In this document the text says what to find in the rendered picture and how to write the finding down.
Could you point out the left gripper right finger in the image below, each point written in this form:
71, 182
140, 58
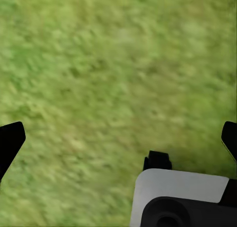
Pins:
229, 137

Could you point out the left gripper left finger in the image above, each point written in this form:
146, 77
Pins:
12, 137

